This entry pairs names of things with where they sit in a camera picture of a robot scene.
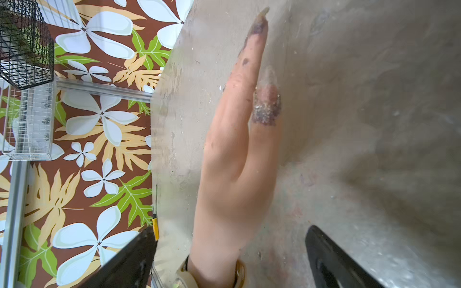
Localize yellow handled tool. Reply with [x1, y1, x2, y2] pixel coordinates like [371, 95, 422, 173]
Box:
[152, 212, 160, 242]

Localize aluminium frame post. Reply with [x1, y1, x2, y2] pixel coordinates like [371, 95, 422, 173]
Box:
[1, 161, 30, 288]

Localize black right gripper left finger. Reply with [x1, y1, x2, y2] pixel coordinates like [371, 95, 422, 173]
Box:
[80, 228, 157, 288]

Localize mannequin hand with painted nails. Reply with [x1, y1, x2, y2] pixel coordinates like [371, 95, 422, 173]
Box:
[187, 6, 282, 288]

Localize white wire basket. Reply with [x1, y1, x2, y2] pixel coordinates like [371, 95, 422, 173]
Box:
[1, 82, 56, 161]

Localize black wire basket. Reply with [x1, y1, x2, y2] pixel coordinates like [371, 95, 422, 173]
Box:
[1, 1, 54, 90]

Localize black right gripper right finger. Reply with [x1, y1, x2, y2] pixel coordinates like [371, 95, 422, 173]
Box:
[305, 225, 383, 288]

